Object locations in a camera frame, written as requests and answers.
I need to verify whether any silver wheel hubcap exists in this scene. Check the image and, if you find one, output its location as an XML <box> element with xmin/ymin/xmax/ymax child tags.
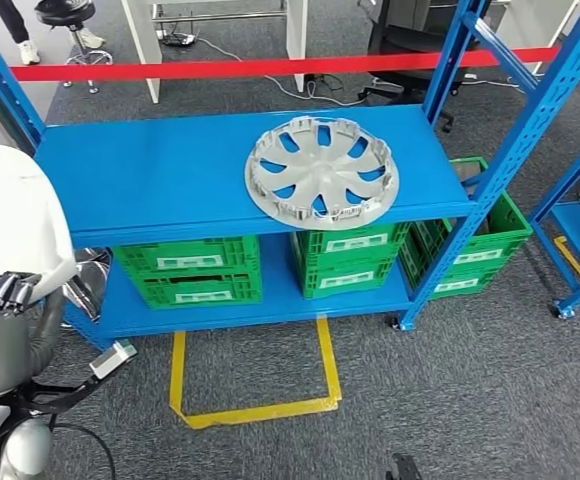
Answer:
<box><xmin>243</xmin><ymin>115</ymin><xmax>400</xmax><ymax>232</ymax></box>

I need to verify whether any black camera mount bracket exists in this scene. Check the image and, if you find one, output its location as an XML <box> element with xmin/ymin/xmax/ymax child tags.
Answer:
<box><xmin>0</xmin><ymin>374</ymin><xmax>121</xmax><ymax>419</ymax></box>

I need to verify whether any blue steel shelf rack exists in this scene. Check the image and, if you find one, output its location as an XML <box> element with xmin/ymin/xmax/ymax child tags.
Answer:
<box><xmin>0</xmin><ymin>0</ymin><xmax>580</xmax><ymax>352</ymax></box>
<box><xmin>528</xmin><ymin>122</ymin><xmax>580</xmax><ymax>321</ymax></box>

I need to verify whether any black stool chrome base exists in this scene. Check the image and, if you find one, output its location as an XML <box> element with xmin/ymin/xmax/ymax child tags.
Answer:
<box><xmin>35</xmin><ymin>0</ymin><xmax>114</xmax><ymax>95</ymax></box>

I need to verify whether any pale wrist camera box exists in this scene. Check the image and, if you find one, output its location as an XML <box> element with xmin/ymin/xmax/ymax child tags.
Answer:
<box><xmin>88</xmin><ymin>339</ymin><xmax>138</xmax><ymax>381</ymax></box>

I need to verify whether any white side table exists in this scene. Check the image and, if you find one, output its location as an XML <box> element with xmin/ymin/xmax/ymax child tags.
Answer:
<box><xmin>495</xmin><ymin>0</ymin><xmax>580</xmax><ymax>75</ymax></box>

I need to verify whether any white desk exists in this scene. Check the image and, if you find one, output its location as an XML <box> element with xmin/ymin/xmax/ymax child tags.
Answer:
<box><xmin>119</xmin><ymin>0</ymin><xmax>310</xmax><ymax>105</ymax></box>

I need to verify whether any red barrier tape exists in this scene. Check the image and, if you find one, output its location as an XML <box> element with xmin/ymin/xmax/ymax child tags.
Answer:
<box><xmin>9</xmin><ymin>44</ymin><xmax>580</xmax><ymax>84</ymax></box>

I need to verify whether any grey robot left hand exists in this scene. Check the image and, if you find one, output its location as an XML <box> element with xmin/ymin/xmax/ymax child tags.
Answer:
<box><xmin>0</xmin><ymin>271</ymin><xmax>66</xmax><ymax>400</ymax></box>

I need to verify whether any black office chair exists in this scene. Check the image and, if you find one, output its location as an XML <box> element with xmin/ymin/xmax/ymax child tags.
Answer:
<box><xmin>357</xmin><ymin>0</ymin><xmax>473</xmax><ymax>134</ymax></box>

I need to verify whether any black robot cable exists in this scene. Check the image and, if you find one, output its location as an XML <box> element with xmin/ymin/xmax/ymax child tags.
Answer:
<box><xmin>52</xmin><ymin>422</ymin><xmax>117</xmax><ymax>480</ymax></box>

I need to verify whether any person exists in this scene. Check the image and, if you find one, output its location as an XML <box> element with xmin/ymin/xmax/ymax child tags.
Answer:
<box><xmin>0</xmin><ymin>0</ymin><xmax>107</xmax><ymax>66</ymax></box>

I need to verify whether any white curved car part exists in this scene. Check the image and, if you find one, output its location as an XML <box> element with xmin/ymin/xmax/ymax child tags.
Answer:
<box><xmin>0</xmin><ymin>142</ymin><xmax>77</xmax><ymax>303</ymax></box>

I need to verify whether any white floor cable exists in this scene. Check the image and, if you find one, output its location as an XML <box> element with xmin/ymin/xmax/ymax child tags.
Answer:
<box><xmin>195</xmin><ymin>36</ymin><xmax>368</xmax><ymax>109</ymax></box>

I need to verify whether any shiny chrome part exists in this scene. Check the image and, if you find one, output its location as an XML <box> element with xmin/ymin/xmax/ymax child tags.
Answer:
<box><xmin>61</xmin><ymin>248</ymin><xmax>113</xmax><ymax>326</ymax></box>

